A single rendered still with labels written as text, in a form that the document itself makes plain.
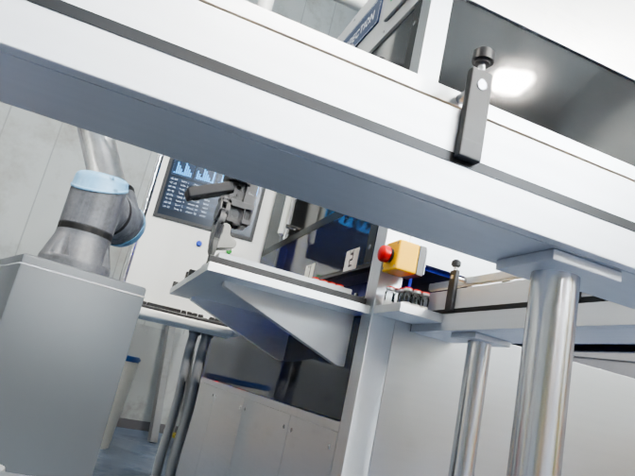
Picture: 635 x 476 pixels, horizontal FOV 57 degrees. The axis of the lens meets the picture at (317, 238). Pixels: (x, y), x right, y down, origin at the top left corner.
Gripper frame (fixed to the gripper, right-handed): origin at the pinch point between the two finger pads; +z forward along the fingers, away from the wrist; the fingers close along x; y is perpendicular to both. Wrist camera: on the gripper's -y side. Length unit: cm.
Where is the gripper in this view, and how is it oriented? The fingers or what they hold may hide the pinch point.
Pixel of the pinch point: (209, 253)
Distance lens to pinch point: 141.3
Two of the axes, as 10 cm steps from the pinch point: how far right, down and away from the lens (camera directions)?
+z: -2.1, 9.5, -2.5
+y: 9.1, 2.8, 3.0
